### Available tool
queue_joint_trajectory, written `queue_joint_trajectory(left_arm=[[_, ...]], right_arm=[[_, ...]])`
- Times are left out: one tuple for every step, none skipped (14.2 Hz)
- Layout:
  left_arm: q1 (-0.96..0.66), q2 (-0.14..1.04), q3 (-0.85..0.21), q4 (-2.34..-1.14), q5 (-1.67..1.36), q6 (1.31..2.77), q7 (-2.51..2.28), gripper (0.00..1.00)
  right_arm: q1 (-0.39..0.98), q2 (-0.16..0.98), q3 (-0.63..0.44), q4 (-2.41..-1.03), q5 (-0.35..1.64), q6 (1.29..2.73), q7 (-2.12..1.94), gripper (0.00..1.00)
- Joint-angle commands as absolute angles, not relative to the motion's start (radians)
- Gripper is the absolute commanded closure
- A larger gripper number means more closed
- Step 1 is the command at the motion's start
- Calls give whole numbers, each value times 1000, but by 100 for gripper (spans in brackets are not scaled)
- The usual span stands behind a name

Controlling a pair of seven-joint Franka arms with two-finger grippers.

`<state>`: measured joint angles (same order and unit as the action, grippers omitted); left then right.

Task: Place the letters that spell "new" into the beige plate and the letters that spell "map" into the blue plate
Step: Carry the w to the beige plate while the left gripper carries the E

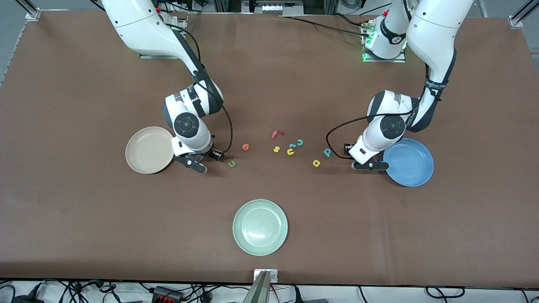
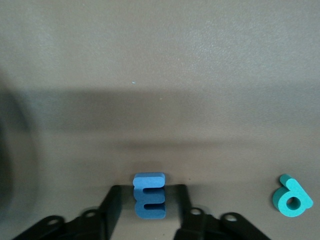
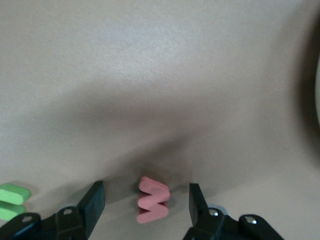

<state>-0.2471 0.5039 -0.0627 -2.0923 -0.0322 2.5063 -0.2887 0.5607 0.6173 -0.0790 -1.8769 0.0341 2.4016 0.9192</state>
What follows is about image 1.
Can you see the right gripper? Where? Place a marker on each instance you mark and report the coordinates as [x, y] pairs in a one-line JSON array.
[[215, 154]]

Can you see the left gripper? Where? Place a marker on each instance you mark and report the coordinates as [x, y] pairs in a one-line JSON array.
[[348, 148]]

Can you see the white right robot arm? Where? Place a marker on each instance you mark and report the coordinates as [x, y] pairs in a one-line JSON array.
[[139, 29]]

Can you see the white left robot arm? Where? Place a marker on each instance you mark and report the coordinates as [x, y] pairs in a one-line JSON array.
[[433, 33]]

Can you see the red letter f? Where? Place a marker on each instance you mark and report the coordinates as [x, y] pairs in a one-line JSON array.
[[274, 134]]

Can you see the blue plate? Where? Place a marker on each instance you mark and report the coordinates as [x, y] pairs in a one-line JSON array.
[[410, 164]]

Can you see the beige brown plate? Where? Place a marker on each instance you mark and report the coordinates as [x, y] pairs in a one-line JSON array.
[[147, 151]]

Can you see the pale green plate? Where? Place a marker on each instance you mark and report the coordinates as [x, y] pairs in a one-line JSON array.
[[260, 227]]

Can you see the black orange power strip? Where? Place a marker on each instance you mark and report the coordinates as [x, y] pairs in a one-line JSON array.
[[167, 294]]

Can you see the silver device with connectors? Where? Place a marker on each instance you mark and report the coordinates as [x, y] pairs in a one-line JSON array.
[[276, 7]]

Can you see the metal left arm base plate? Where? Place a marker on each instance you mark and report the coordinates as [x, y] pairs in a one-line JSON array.
[[385, 60]]

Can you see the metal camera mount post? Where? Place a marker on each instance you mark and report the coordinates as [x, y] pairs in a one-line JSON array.
[[262, 286]]

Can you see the aluminium frame profile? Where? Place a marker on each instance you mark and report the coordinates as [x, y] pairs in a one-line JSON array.
[[33, 14], [516, 21]]

